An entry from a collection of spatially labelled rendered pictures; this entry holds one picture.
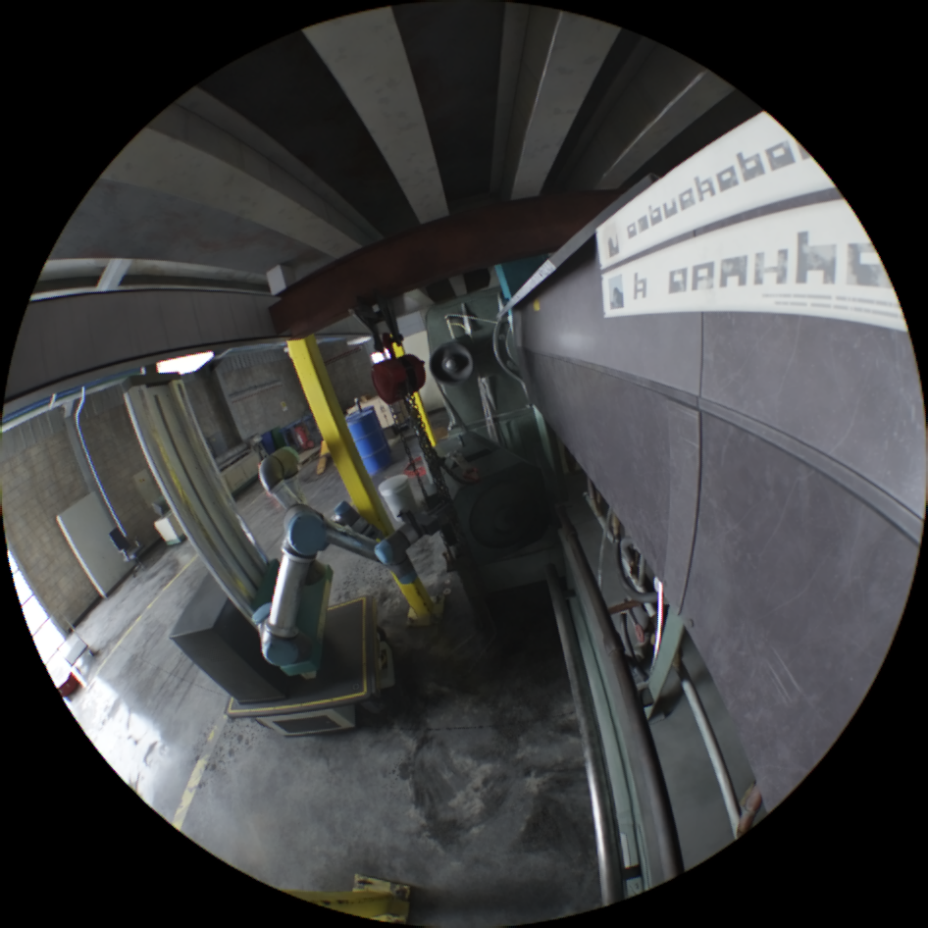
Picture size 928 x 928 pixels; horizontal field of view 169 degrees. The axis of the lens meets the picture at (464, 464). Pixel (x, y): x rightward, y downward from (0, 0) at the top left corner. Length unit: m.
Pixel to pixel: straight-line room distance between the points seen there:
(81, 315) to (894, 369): 1.05
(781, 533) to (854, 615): 0.08
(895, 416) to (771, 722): 0.24
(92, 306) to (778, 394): 1.06
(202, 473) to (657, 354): 1.48
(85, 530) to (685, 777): 9.01
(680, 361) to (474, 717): 1.49
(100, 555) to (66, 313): 8.06
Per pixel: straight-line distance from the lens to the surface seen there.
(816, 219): 0.22
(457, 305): 2.13
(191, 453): 1.47
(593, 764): 0.92
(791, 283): 0.22
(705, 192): 0.28
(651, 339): 0.35
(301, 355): 1.46
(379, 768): 1.65
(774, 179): 0.24
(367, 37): 0.53
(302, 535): 0.92
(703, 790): 0.84
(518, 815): 1.42
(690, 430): 0.30
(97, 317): 0.92
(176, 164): 0.61
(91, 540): 8.77
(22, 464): 9.56
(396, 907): 1.58
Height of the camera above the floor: 1.40
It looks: 21 degrees down
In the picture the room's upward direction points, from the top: 19 degrees counter-clockwise
